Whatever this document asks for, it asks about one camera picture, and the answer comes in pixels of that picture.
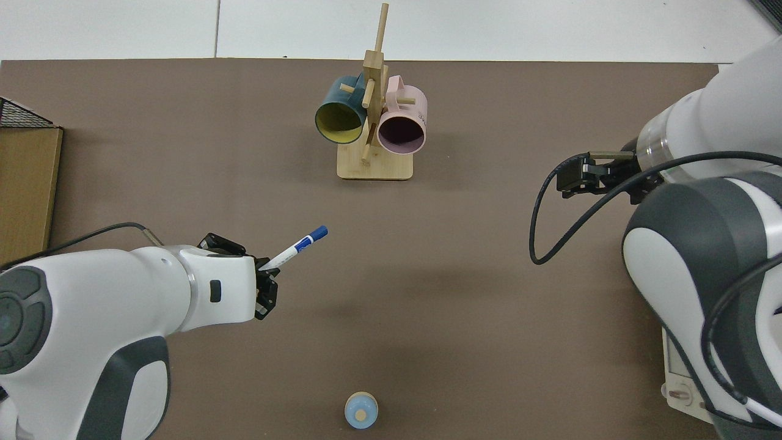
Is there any dark blue cup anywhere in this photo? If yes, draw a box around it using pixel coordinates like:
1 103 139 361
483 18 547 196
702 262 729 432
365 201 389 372
315 75 367 145

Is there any dark grey panel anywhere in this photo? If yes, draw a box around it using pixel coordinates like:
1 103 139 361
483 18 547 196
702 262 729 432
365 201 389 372
748 0 782 34

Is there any small blue round thing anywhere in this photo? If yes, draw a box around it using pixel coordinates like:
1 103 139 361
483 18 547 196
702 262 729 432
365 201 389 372
345 392 379 430

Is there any white marker with blue cap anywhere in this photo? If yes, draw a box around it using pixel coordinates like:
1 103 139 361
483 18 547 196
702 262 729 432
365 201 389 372
260 225 329 271

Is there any wooden cup stand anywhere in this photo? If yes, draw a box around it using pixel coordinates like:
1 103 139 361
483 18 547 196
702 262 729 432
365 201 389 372
337 3 416 180

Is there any pink cup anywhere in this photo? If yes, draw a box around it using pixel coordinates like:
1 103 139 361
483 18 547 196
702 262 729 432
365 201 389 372
376 75 428 155

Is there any wire basket with wooden floor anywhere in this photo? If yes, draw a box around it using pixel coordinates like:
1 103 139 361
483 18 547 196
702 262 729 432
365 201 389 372
0 98 64 266

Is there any pale toaster oven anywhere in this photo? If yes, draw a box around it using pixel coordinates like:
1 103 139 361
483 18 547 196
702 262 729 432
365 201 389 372
662 327 715 422

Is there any brown table cloth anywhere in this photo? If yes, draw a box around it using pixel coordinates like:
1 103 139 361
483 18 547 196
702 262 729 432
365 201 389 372
0 59 734 440

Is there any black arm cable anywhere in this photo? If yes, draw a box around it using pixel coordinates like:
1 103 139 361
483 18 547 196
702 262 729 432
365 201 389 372
530 151 782 265
0 222 166 270

